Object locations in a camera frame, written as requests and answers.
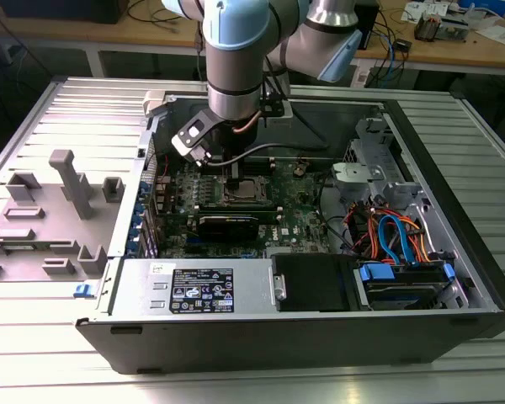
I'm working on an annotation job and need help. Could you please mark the silver CPU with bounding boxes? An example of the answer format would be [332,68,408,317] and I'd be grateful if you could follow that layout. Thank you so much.
[238,180,263,199]

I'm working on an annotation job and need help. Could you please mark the metal CPU socket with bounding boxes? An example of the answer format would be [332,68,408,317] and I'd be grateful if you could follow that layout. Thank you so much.
[222,174,273,205]

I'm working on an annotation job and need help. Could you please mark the black graphics card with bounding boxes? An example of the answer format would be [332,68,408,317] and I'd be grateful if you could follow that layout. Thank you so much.
[196,214,261,243]

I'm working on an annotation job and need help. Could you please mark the green motherboard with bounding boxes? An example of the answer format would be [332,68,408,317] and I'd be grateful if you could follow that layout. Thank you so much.
[153,157,342,260]

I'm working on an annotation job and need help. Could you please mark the blue card retainer strip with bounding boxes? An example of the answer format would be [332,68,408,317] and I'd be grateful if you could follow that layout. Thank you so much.
[125,178,155,258]

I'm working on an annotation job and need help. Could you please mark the silver metal drive cage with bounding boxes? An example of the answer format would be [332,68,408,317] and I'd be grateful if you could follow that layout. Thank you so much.
[332,117,430,211]

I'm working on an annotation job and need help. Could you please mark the silver power supply with label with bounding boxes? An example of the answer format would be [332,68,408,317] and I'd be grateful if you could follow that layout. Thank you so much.
[109,257,279,316]

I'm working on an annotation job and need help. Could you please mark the white label sheet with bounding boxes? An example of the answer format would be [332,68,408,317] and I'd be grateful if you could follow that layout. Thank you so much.
[352,62,372,88]

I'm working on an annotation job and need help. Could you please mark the wooden desk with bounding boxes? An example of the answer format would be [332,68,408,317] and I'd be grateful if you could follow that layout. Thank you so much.
[353,0,505,77]
[0,0,211,79]

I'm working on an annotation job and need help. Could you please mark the black open PC case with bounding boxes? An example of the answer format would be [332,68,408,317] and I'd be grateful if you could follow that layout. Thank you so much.
[74,86,505,375]

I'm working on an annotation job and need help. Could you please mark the black computer tower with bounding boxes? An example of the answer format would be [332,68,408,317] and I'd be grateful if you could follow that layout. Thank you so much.
[355,0,380,51]

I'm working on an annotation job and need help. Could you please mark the grey parts rack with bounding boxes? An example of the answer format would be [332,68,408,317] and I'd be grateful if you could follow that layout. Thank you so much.
[0,149,125,283]

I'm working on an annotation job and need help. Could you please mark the hard disk in blue carrier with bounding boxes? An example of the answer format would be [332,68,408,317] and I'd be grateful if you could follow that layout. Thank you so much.
[353,259,455,311]

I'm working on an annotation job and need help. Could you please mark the black box on desk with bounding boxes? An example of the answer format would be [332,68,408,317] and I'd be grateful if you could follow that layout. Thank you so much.
[0,0,130,25]

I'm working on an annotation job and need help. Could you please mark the printed paper leaflet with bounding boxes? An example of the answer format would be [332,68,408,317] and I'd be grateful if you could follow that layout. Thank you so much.
[401,0,428,23]

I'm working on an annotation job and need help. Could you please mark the copper coil transformer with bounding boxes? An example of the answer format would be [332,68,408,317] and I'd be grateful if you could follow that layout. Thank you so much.
[415,11,442,42]

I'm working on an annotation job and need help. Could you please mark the grey electronic device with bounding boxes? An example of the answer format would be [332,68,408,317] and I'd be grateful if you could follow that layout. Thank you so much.
[439,14,475,42]

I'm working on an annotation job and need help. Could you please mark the white paper sheets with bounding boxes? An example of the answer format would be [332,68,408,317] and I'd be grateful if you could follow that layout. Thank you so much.
[475,24,505,46]

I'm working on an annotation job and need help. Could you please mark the copper coloured cable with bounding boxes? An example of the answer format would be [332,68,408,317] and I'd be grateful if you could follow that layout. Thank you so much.
[232,108,263,135]

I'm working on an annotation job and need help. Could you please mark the black-faced white wrist camera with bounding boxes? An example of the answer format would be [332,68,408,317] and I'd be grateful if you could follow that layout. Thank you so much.
[171,108,215,168]

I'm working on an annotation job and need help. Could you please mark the grey camera cable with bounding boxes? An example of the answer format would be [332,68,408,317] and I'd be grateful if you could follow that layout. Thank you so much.
[205,142,330,168]

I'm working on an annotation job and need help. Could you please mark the small white wrist camera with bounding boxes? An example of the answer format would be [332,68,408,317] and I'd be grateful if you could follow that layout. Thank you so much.
[261,98,296,121]

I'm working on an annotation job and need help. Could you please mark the thin red wire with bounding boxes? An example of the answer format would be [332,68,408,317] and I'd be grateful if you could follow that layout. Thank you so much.
[146,150,170,180]

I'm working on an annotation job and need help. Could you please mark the black cable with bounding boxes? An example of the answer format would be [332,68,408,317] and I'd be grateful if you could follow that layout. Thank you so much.
[314,167,354,253]

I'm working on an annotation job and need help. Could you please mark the blue network cable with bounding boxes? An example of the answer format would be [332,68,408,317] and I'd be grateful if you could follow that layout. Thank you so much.
[378,31,397,81]

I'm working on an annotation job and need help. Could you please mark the blue flat wire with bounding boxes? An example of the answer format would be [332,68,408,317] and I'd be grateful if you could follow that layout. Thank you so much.
[377,214,418,266]

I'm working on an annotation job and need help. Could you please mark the orange red wire bundle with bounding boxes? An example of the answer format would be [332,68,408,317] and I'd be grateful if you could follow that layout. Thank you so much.
[344,201,443,264]

